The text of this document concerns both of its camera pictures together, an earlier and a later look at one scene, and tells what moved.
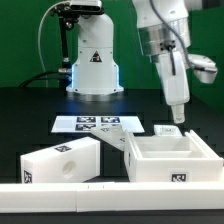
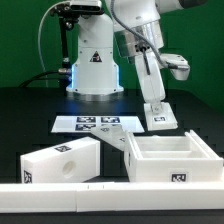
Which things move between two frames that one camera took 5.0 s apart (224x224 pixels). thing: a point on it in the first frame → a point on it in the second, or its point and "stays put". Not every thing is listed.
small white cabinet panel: [166, 130] → [165, 120]
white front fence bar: [87, 197] stays put
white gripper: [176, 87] → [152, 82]
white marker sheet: [86, 123] stays put
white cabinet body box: [171, 159] stays put
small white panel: [112, 133] stays put
